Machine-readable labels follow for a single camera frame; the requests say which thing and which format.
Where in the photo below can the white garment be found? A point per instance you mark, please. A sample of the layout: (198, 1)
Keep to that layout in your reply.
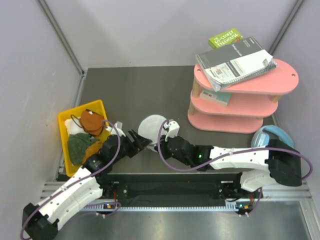
(73, 126)

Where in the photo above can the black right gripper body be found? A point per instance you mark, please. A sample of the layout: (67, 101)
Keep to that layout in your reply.
(167, 153)

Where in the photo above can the orange bra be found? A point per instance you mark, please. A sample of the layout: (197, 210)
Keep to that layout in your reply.
(91, 122)

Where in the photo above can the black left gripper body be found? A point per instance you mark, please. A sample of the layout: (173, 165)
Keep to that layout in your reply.
(127, 149)

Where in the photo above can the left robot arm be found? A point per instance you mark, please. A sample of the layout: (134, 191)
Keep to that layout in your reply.
(42, 221)

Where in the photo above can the mustard yellow garment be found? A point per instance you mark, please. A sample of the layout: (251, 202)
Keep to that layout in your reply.
(91, 150)

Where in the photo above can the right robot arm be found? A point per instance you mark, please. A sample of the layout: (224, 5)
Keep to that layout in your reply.
(274, 163)

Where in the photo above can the light blue headphones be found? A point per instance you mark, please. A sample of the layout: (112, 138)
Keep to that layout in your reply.
(272, 136)

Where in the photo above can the yellow plastic bin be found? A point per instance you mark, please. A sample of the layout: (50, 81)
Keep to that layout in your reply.
(95, 106)

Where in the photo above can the green garment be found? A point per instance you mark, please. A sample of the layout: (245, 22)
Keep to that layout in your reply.
(77, 145)

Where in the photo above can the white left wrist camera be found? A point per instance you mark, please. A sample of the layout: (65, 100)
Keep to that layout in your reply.
(116, 129)

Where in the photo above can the green treehouse book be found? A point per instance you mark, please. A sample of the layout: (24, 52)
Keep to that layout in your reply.
(230, 36)

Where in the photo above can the pink three-tier shelf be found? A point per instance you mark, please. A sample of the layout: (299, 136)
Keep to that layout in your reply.
(250, 102)

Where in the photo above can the grey spiral-bound manual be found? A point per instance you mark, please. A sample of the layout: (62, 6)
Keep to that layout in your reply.
(235, 63)

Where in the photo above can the teal paperback book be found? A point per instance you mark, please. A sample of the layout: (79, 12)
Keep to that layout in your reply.
(221, 98)

